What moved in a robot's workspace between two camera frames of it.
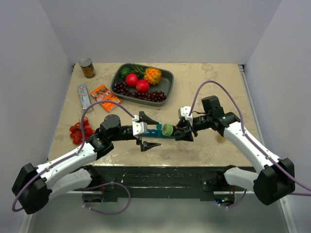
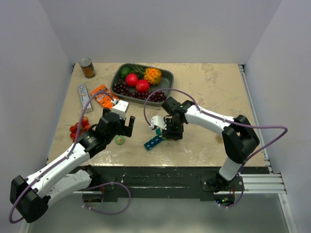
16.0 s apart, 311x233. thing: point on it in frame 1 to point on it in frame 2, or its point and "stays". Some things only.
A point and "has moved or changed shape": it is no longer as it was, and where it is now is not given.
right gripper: (187, 136) to (169, 133)
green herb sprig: (138, 69) stays
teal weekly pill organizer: (157, 133) has moved or changed shape
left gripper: (146, 145) to (125, 130)
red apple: (131, 79) stays
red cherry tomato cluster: (76, 131) stays
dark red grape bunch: (120, 88) stays
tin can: (87, 67) stays
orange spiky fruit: (153, 75) stays
